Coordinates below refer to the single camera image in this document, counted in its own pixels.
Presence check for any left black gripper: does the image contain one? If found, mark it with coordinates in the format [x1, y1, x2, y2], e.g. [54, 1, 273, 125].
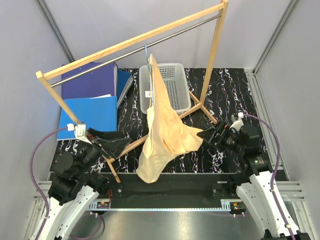
[74, 127, 132, 177]

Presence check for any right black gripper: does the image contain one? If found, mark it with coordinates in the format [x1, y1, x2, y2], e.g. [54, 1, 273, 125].
[196, 119, 245, 155]

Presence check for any beige t shirt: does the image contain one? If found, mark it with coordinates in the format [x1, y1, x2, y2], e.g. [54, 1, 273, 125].
[136, 55, 203, 184]

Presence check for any light blue wire hanger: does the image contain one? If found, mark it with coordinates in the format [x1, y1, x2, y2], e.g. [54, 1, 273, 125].
[144, 43, 154, 107]

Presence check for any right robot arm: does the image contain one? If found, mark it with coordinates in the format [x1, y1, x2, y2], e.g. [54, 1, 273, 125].
[197, 120, 310, 240]

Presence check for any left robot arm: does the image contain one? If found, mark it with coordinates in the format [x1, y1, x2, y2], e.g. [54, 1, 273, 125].
[29, 123, 131, 240]

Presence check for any blue folder with papers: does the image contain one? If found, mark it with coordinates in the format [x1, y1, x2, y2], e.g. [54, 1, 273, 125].
[65, 96, 118, 132]

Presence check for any blue upright binder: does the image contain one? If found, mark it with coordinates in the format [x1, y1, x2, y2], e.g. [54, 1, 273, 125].
[116, 69, 134, 108]

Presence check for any white plastic basket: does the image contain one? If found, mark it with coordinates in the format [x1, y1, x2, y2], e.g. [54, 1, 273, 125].
[138, 63, 191, 115]

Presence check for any wooden clothes rack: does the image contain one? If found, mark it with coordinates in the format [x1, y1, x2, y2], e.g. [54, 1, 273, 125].
[35, 0, 230, 184]

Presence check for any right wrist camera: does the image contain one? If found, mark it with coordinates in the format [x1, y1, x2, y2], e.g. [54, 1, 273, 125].
[230, 112, 244, 131]

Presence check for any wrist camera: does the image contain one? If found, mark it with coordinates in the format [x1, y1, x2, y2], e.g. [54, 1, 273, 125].
[66, 123, 88, 141]
[230, 112, 244, 131]

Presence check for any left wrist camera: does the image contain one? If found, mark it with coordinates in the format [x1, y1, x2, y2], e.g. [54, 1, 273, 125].
[66, 123, 88, 141]

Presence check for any purple ring binder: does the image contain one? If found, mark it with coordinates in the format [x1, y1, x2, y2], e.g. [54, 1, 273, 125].
[61, 62, 118, 100]

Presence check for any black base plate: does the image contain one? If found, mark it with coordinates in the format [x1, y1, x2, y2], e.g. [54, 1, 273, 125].
[48, 172, 258, 201]

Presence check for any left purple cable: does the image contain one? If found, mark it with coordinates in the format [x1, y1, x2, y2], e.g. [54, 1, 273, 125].
[30, 126, 70, 216]

